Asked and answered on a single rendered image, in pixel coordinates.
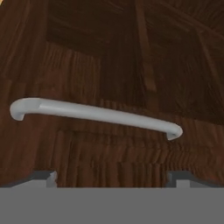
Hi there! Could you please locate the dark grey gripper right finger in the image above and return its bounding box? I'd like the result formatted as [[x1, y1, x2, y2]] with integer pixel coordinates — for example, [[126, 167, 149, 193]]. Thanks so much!
[[166, 170, 221, 189]]

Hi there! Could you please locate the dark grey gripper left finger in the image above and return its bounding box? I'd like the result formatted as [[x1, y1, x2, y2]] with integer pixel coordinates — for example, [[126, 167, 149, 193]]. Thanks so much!
[[3, 170, 59, 189]]

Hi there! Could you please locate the dark wood cabinet door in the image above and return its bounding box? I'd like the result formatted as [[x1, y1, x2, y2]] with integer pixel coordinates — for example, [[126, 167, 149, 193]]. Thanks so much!
[[0, 0, 224, 189]]

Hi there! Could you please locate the grey cabinet handle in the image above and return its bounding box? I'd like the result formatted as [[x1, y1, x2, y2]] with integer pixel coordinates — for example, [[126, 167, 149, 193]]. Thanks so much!
[[9, 97, 184, 142]]

